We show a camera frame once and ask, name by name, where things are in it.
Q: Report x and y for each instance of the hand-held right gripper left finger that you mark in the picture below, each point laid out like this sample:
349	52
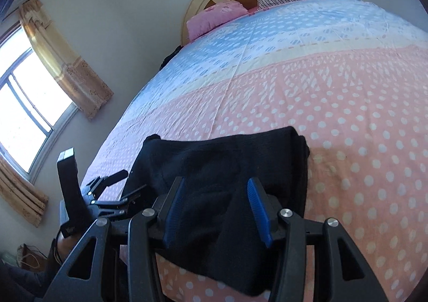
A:
172	215

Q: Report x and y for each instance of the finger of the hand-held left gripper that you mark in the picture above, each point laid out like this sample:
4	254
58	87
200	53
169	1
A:
130	197
108	180

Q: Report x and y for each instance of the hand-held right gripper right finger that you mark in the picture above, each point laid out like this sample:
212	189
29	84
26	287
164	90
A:
259	211

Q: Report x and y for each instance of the black pants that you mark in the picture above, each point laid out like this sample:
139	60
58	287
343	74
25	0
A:
220	168

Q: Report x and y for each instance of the person's left forearm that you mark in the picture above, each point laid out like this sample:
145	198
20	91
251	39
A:
65	248

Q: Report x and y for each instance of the tan patterned curtain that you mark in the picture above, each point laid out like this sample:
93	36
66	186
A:
20	195
70	64

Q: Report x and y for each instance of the person's dark clothing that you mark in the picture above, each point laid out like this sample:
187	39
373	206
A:
20	283

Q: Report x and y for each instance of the large side window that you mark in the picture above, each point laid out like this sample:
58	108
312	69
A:
26	101

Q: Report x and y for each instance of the pink and blue dotted bedsheet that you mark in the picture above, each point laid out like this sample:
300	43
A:
301	81

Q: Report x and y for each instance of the dark cloth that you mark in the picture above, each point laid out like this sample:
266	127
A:
170	56

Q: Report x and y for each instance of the pink pillow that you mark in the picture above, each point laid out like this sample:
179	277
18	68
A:
214	16

